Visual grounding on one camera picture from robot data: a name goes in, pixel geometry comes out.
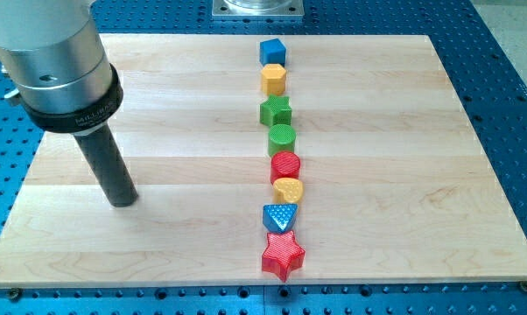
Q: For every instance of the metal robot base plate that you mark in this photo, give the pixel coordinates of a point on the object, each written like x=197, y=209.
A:
x=257, y=8

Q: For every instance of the red circle block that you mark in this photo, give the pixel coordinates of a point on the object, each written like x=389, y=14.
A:
x=285, y=164

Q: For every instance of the green circle block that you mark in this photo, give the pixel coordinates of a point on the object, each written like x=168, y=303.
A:
x=281, y=137

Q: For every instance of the light wooden board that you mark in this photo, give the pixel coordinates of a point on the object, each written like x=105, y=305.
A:
x=397, y=185

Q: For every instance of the yellow heart block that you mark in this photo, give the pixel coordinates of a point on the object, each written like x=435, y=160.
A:
x=287, y=191

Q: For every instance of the red star block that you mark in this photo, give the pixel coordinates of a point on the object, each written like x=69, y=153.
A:
x=282, y=255

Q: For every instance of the yellow hexagon block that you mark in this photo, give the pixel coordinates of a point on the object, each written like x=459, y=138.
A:
x=273, y=79

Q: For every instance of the blue triangle block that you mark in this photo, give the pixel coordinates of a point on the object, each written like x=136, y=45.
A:
x=280, y=218

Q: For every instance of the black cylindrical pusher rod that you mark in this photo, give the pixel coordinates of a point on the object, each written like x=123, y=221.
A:
x=99, y=148

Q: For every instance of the blue cube block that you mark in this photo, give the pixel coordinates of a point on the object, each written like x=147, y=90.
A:
x=272, y=51

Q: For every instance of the green star block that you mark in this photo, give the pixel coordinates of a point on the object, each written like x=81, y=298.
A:
x=275, y=110

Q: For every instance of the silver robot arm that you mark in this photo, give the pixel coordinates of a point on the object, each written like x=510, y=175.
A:
x=53, y=53

